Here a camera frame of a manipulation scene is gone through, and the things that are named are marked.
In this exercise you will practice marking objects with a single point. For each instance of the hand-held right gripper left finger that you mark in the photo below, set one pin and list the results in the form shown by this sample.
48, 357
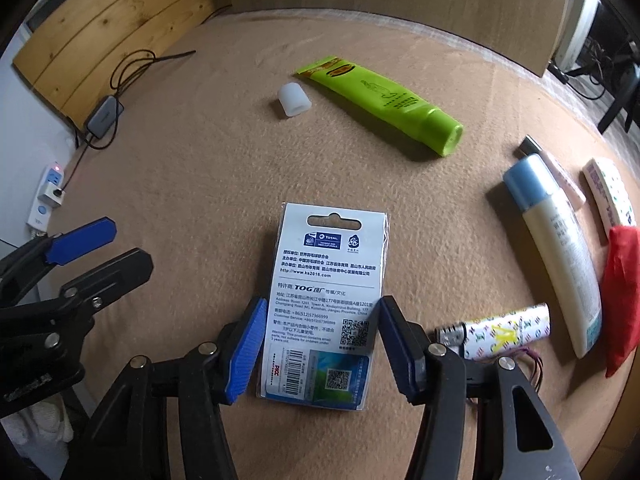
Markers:
245, 355

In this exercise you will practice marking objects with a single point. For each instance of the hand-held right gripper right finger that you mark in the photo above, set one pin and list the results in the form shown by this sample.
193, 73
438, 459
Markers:
395, 355

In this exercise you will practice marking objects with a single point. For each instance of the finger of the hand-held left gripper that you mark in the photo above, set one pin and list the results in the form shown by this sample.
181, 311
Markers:
82, 241
115, 272

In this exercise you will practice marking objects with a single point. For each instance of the white carded blister package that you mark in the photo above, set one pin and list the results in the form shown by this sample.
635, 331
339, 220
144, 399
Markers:
325, 270

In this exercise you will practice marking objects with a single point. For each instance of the patterned white lighter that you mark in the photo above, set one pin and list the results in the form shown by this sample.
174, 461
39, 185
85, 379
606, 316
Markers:
505, 330

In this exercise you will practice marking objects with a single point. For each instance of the cream bottle with blue cap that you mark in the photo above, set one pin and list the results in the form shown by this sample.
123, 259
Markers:
555, 240

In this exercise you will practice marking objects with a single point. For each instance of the red cloth pouch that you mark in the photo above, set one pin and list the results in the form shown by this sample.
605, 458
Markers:
622, 285

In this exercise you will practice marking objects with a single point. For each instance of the white translucent silicone cap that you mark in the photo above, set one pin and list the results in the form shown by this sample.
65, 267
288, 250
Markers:
294, 100

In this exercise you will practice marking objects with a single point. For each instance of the person's left hand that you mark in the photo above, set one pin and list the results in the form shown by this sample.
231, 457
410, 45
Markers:
45, 420

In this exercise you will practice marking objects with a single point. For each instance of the white power strip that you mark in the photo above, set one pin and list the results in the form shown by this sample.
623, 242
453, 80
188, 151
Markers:
42, 210

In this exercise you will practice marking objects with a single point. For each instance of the white plug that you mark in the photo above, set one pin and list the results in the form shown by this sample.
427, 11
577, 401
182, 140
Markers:
50, 194

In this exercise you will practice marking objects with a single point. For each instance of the tan blanket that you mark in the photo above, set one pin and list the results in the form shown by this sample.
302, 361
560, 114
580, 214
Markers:
200, 185

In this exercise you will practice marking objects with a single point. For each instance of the grey power adapter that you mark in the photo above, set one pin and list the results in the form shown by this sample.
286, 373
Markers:
102, 116

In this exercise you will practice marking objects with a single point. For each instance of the wooden plank headboard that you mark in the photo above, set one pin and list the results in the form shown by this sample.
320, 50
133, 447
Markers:
125, 10

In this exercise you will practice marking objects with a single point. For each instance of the pink bottle with grey cap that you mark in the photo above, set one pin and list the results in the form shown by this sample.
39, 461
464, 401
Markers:
562, 175

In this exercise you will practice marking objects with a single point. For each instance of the green squeeze tube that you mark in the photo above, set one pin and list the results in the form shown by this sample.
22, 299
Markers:
385, 100

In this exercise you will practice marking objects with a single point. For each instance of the white patterned tissue pack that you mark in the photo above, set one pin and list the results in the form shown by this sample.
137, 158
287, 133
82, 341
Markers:
607, 190

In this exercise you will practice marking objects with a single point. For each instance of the plaid bed sheet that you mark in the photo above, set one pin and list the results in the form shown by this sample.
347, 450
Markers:
575, 105

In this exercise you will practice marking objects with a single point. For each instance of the black tripod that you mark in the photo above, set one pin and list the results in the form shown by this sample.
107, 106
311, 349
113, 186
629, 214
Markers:
617, 105

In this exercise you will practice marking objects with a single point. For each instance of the light plywood board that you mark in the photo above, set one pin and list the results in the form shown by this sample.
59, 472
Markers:
400, 0

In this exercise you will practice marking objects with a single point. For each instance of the white window frame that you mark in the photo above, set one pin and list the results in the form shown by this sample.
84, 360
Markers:
580, 20

